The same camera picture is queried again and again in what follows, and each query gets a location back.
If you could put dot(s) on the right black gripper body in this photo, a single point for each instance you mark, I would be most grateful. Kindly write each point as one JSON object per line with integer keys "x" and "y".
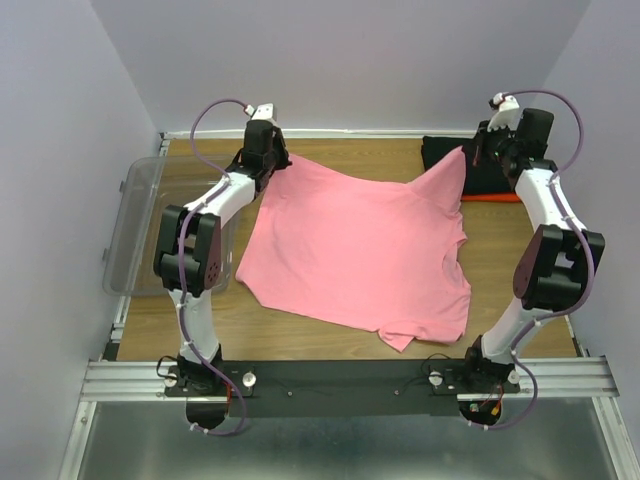
{"x": 496, "y": 146}

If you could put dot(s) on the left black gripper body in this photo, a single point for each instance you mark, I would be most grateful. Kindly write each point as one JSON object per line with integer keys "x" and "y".
{"x": 276, "y": 143}

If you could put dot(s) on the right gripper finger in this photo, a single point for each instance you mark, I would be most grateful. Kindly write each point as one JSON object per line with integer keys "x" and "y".
{"x": 477, "y": 152}
{"x": 484, "y": 128}

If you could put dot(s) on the pink t shirt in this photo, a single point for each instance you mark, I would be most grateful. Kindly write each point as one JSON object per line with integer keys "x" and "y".
{"x": 376, "y": 256}

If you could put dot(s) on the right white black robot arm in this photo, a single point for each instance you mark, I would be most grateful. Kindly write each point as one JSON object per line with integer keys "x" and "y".
{"x": 556, "y": 271}

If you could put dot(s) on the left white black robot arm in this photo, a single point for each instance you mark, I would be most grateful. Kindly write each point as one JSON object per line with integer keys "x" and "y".
{"x": 199, "y": 363}

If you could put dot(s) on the folded black t shirt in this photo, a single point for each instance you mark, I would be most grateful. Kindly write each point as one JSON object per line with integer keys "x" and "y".
{"x": 484, "y": 179}

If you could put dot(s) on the folded orange t shirt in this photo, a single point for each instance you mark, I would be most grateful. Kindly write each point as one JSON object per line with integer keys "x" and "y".
{"x": 492, "y": 198}

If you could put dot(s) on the clear plastic bin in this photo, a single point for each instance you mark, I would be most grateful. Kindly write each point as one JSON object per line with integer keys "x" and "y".
{"x": 153, "y": 184}

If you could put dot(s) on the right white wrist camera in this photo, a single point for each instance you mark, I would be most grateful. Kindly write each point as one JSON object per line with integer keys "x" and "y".
{"x": 505, "y": 109}

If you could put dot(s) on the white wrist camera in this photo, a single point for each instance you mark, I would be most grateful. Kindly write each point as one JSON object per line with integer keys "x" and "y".
{"x": 263, "y": 112}
{"x": 505, "y": 109}

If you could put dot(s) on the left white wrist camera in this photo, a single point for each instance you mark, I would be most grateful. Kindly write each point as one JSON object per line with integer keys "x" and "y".
{"x": 263, "y": 112}

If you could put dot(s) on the aluminium frame rail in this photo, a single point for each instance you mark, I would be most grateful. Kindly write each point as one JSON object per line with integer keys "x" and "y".
{"x": 564, "y": 423}

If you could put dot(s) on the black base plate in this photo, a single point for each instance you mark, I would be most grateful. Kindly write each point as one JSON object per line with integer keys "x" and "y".
{"x": 437, "y": 386}

